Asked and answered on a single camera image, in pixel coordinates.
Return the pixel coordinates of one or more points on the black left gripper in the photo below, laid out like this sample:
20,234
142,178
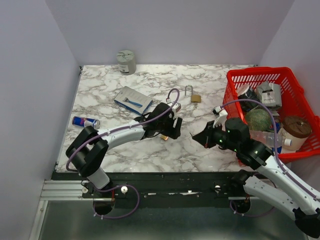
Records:
173,133

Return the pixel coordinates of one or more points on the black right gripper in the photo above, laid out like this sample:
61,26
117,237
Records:
205,137

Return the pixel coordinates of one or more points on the small brass padlock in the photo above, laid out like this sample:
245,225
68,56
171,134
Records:
163,137

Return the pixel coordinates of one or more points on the large brass padlock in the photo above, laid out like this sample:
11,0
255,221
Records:
194,98

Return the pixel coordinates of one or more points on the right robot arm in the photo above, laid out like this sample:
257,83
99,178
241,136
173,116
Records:
292,195

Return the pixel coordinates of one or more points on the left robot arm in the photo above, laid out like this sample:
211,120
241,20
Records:
89,148

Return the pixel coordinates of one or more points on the blue razor package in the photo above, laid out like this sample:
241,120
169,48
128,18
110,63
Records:
133,100

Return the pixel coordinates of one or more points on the green round melon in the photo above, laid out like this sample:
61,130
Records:
258,120

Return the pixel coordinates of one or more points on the clear plastic water bottle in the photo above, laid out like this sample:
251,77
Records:
269,139

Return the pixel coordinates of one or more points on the grey white pouch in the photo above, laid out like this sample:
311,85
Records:
269,95

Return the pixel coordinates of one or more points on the grey cylindrical canister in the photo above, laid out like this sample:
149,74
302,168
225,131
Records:
126,62

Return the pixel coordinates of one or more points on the red bull can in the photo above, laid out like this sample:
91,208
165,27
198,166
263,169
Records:
85,122

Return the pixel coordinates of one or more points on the brown lid white jar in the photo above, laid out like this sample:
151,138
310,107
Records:
294,131

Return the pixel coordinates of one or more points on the red plastic basket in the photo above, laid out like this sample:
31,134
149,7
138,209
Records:
294,102

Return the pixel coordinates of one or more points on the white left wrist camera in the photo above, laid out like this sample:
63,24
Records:
176,107

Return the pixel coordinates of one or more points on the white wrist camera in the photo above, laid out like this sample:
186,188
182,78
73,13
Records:
221,116
176,107

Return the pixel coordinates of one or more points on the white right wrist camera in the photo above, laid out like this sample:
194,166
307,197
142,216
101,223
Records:
221,116

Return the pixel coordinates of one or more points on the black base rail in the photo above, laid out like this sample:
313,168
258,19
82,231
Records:
172,190

